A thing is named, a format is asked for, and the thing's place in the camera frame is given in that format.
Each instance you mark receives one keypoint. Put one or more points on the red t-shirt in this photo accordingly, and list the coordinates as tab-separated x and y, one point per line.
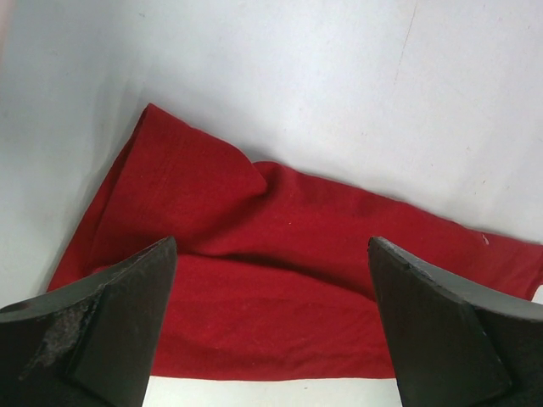
272	278

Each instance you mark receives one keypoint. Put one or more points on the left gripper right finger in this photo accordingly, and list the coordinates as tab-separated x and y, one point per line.
454	342

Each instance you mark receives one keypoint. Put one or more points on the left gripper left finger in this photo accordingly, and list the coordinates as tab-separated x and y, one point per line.
91	342

